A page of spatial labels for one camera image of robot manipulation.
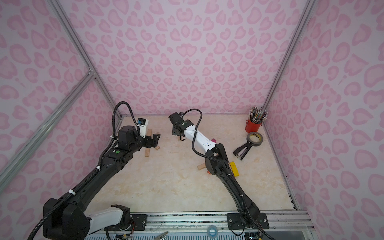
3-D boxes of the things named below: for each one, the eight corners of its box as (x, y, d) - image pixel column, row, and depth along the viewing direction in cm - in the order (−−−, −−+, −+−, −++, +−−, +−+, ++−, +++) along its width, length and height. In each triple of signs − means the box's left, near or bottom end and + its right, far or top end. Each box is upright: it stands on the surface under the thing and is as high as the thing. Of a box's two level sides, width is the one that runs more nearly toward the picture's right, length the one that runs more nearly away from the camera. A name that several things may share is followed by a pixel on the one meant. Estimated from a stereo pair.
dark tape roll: (248, 146, 104) (249, 143, 102) (245, 134, 111) (246, 131, 109) (263, 146, 104) (265, 143, 102) (259, 134, 111) (260, 131, 109)
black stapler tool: (241, 160, 97) (242, 158, 95) (233, 153, 100) (234, 151, 98) (254, 148, 103) (255, 146, 101) (246, 142, 106) (247, 140, 104)
